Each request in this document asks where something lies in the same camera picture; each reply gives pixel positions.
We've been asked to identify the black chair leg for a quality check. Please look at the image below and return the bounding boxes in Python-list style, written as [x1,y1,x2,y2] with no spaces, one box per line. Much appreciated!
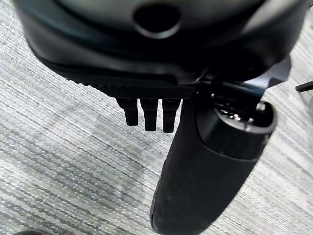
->
[295,80,313,93]

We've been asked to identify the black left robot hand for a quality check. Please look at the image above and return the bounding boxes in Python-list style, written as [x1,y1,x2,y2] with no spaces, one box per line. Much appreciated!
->
[12,0,309,235]

